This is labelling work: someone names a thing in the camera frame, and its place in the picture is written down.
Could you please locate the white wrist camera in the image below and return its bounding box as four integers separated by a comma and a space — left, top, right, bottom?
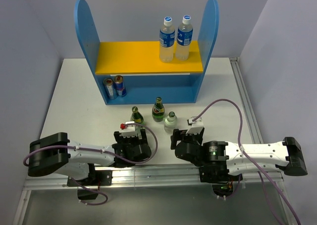
186, 117, 204, 135
119, 121, 140, 137

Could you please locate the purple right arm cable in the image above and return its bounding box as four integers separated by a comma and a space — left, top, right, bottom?
192, 99, 302, 225

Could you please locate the blue and yellow shelf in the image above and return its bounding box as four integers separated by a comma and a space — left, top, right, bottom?
74, 0, 219, 105

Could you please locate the green Perrier bottle left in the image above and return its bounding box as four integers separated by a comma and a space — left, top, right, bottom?
130, 106, 145, 125

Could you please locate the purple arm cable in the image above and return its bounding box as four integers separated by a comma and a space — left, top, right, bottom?
23, 122, 159, 206
192, 99, 302, 225

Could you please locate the red bull can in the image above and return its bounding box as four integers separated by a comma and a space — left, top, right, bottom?
103, 78, 117, 100
114, 75, 127, 97

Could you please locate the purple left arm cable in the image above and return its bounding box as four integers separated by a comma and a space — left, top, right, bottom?
23, 122, 159, 206

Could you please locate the Red Bull can left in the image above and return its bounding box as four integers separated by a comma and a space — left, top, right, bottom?
103, 78, 117, 100

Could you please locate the Pocari Sweat bottle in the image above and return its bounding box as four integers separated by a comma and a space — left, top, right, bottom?
159, 16, 175, 62
175, 15, 193, 60

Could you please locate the Red Bull can right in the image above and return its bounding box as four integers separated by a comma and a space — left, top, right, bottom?
114, 75, 127, 97

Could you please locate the green Perrier bottle right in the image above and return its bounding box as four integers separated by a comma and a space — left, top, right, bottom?
152, 97, 165, 122

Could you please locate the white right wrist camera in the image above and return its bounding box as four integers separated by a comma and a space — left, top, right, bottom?
186, 117, 204, 135

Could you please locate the Chang soda water bottle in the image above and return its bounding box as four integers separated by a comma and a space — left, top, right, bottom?
164, 112, 177, 134

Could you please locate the aluminium rail frame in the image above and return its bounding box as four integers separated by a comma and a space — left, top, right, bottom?
14, 58, 295, 225

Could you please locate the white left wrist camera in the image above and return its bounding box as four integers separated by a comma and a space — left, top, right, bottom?
119, 121, 140, 137

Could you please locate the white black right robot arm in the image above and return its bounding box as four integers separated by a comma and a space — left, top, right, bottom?
171, 129, 308, 183

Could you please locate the green perrier bottle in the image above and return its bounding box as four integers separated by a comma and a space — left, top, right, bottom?
152, 97, 165, 122
130, 106, 145, 125

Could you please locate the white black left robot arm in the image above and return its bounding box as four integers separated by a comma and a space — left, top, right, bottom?
24, 125, 152, 187

